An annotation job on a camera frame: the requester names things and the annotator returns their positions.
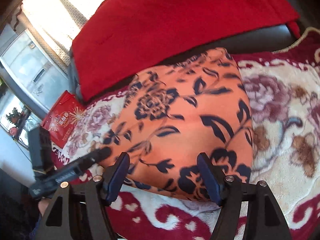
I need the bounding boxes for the patterned window curtain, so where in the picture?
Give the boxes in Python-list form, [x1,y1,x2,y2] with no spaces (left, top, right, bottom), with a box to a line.
[7,0,104,72]

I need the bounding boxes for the orange floral garment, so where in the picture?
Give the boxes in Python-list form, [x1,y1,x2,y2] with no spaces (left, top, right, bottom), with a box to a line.
[101,48,253,201]

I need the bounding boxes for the dark grey sofa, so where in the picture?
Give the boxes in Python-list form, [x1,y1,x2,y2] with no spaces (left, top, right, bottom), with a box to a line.
[68,0,319,102]

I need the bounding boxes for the person right hand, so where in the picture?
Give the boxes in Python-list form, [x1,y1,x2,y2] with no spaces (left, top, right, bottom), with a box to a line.
[38,198,51,216]

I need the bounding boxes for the red blanket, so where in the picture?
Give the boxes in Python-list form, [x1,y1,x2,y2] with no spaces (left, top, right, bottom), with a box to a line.
[71,0,299,101]

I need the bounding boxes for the floral plush blanket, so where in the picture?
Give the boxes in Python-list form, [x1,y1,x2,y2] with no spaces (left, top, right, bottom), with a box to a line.
[51,27,320,240]

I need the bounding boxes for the red egg roll box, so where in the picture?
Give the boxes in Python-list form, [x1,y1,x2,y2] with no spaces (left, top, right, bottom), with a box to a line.
[41,90,85,148]

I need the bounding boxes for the silver refrigerator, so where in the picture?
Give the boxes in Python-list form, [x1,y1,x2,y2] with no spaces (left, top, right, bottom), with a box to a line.
[1,25,69,119]

